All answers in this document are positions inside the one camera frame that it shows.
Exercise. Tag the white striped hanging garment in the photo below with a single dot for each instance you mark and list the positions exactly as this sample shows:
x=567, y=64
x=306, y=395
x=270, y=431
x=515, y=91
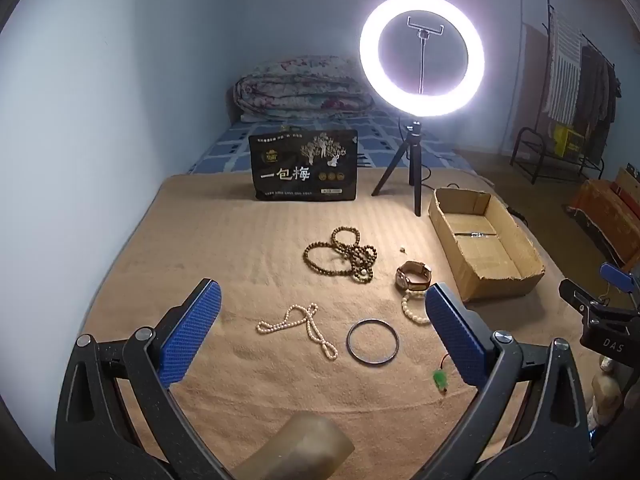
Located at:
x=562, y=70

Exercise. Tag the black tripod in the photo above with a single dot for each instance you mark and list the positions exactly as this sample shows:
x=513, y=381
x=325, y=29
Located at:
x=416, y=160

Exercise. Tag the black metal shoe rack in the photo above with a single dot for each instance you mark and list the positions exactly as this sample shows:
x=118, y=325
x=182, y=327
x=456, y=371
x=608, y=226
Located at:
x=522, y=145

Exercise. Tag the beige rounded object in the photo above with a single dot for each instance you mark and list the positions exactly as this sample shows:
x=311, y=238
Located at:
x=305, y=445

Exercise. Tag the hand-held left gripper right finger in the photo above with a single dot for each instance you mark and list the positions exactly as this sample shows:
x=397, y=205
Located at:
x=452, y=330

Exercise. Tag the dark hanging garments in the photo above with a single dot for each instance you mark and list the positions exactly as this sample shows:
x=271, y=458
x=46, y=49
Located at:
x=595, y=90

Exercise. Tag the blue patterned bedsheet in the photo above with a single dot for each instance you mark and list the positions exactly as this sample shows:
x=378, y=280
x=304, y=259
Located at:
x=380, y=135

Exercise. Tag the cardboard box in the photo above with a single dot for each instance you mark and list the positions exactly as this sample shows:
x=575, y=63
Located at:
x=480, y=255

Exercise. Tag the clothes rack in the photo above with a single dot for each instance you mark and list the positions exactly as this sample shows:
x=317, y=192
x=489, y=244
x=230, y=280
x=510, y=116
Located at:
x=548, y=5

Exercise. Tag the yellow box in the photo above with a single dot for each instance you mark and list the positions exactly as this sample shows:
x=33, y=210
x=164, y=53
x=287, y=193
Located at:
x=567, y=140

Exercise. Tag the folded floral quilt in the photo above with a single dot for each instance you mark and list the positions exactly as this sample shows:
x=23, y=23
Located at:
x=300, y=90

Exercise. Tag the orange cloth cover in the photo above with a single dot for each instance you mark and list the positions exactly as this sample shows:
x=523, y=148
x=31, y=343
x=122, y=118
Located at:
x=605, y=210

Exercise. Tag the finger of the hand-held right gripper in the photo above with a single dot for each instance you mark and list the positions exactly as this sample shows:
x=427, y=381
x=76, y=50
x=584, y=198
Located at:
x=617, y=275
x=575, y=296

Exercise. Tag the brown wooden board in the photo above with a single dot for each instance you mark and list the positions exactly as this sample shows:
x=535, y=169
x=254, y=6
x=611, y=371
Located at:
x=530, y=90

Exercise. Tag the person's right hand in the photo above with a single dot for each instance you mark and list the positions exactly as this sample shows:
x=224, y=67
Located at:
x=607, y=392

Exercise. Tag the black snack bag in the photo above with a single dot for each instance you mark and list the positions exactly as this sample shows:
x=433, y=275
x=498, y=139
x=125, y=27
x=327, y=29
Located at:
x=300, y=175

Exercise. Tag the phone clamp holder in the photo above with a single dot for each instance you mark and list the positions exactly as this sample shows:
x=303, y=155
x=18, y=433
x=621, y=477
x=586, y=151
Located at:
x=425, y=27

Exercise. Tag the metal bangle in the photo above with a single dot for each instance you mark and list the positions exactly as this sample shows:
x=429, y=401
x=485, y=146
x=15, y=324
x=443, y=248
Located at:
x=348, y=344

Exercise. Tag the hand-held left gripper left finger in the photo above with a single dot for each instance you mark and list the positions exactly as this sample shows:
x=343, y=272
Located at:
x=192, y=330

